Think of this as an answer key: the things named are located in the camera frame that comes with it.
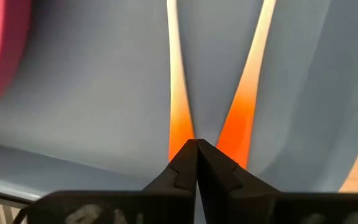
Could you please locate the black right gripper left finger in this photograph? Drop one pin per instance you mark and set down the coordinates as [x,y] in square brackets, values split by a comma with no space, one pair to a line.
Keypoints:
[166,205]

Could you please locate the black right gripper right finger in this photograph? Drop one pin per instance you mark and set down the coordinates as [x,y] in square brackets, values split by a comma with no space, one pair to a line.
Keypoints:
[244,205]

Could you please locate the blue plastic tray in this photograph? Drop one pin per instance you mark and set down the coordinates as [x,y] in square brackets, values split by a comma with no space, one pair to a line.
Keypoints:
[104,93]

